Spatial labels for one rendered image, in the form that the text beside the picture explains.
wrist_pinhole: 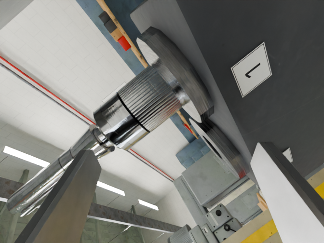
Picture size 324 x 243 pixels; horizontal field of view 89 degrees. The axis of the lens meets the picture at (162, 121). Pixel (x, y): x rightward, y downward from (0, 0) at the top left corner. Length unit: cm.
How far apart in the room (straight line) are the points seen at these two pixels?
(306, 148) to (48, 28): 435
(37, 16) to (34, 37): 40
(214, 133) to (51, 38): 432
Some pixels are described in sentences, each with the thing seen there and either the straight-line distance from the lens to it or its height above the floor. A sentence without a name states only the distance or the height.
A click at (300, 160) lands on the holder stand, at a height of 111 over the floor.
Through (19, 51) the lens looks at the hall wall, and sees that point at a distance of 457.
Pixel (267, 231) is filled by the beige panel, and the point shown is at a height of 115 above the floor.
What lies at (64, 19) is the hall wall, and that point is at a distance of 433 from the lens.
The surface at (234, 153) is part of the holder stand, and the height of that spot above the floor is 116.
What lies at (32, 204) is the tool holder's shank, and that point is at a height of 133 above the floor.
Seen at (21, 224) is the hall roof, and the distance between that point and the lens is 661.
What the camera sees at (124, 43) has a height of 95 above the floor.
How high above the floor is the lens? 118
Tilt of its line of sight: 3 degrees up
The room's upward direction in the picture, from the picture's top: 128 degrees counter-clockwise
